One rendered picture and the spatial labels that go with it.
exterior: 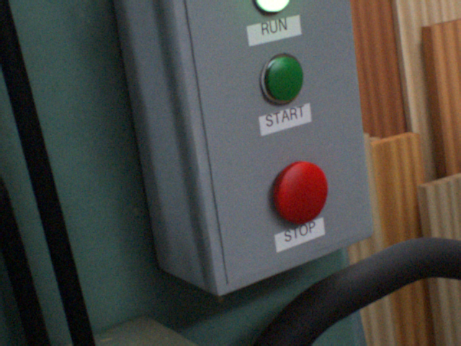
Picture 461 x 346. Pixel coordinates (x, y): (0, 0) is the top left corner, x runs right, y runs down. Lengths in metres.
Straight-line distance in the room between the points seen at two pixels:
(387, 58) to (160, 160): 1.66
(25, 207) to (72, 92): 0.06
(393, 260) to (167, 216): 0.14
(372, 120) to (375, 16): 0.23
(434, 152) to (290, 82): 1.73
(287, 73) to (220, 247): 0.09
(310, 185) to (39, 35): 0.14
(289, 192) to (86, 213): 0.10
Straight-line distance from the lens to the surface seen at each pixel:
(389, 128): 2.09
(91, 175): 0.45
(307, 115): 0.43
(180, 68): 0.40
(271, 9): 0.41
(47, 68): 0.43
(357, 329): 1.44
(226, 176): 0.41
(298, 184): 0.42
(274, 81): 0.41
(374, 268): 0.51
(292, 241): 0.44
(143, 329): 0.46
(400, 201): 1.97
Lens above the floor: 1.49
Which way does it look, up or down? 15 degrees down
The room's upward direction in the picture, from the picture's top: 8 degrees counter-clockwise
